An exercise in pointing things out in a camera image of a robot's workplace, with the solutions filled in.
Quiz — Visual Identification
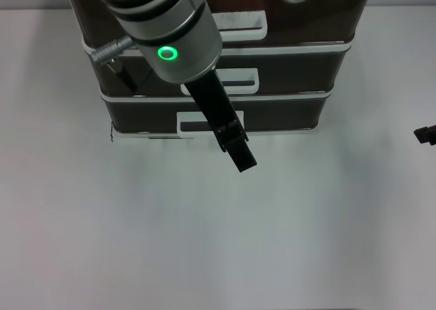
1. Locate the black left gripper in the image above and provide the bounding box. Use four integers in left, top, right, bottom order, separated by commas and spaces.
185, 69, 258, 174

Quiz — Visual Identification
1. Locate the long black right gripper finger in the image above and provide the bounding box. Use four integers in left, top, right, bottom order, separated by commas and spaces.
413, 123, 436, 144

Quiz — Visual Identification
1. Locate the brown plastic drawer cabinet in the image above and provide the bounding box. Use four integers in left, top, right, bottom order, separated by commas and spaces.
60, 0, 376, 140

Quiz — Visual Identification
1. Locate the brown bottom drawer white handle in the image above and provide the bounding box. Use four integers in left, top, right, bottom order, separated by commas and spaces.
104, 96, 328, 138

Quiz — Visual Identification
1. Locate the brown top drawer white handle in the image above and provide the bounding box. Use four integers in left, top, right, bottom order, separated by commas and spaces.
67, 0, 371, 48

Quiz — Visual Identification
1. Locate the black arm cable with plug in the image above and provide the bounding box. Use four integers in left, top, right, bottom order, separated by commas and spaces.
89, 35, 138, 93

